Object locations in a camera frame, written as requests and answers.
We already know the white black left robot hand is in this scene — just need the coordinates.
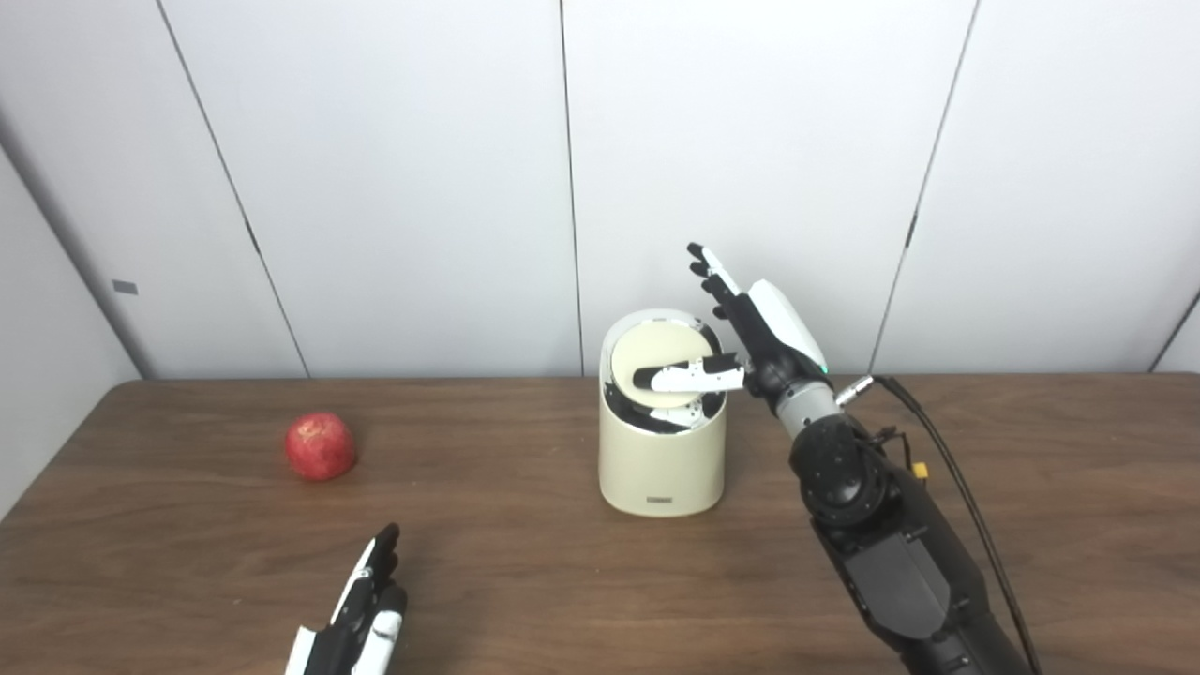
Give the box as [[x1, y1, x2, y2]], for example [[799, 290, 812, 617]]
[[284, 523, 409, 675]]

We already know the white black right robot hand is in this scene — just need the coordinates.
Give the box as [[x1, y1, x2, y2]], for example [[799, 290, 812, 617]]
[[634, 243, 831, 399]]

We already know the cream round bin lid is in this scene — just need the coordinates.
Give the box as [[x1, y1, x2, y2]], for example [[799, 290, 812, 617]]
[[609, 320, 718, 411]]

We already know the cream-colored round bin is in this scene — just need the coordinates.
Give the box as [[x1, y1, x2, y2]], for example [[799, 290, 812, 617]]
[[598, 309, 728, 518]]

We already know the red apple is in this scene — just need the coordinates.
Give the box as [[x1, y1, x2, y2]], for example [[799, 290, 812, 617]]
[[285, 412, 358, 483]]

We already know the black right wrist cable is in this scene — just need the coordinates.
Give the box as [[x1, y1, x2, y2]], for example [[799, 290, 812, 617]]
[[837, 374, 1043, 675]]

